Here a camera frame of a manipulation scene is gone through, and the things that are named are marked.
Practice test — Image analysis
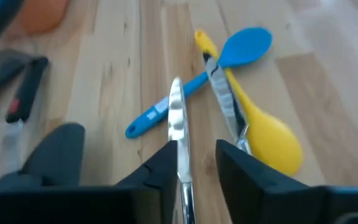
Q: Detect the yellow silicone spoon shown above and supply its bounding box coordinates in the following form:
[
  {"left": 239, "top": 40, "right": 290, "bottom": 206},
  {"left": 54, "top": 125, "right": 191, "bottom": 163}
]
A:
[{"left": 194, "top": 29, "right": 303, "bottom": 177}]

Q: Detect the steel butter knife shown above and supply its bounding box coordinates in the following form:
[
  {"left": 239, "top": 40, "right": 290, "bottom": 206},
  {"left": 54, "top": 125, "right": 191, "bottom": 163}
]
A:
[
  {"left": 167, "top": 77, "right": 198, "bottom": 224},
  {"left": 202, "top": 52, "right": 252, "bottom": 154}
]

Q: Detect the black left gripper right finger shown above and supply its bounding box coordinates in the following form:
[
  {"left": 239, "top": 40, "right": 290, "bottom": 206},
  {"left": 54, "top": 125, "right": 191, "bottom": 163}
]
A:
[{"left": 215, "top": 139, "right": 358, "bottom": 224}]

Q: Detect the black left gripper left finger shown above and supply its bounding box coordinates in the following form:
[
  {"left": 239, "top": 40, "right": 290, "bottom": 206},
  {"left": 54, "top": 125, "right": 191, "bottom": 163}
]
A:
[{"left": 0, "top": 139, "right": 179, "bottom": 224}]

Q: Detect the orange plastic bin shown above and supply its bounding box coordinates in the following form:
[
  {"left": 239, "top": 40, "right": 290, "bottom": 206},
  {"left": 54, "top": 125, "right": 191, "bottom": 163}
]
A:
[{"left": 16, "top": 0, "right": 71, "bottom": 35}]

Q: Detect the blue silicone spoon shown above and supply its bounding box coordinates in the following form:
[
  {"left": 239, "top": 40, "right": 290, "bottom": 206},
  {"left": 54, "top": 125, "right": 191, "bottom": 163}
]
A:
[{"left": 124, "top": 26, "right": 273, "bottom": 139}]

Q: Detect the black plastic spatula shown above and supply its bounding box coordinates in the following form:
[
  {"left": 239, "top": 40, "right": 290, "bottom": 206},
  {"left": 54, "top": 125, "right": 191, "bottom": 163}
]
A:
[{"left": 0, "top": 49, "right": 34, "bottom": 94}]

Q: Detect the black utensil with red mark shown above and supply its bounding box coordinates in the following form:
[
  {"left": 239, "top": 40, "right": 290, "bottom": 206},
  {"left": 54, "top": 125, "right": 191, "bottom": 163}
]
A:
[{"left": 4, "top": 56, "right": 50, "bottom": 124}]

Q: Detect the black round-headed spatula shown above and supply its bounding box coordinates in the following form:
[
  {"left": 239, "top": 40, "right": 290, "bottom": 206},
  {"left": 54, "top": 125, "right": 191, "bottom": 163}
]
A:
[{"left": 0, "top": 122, "right": 86, "bottom": 188}]

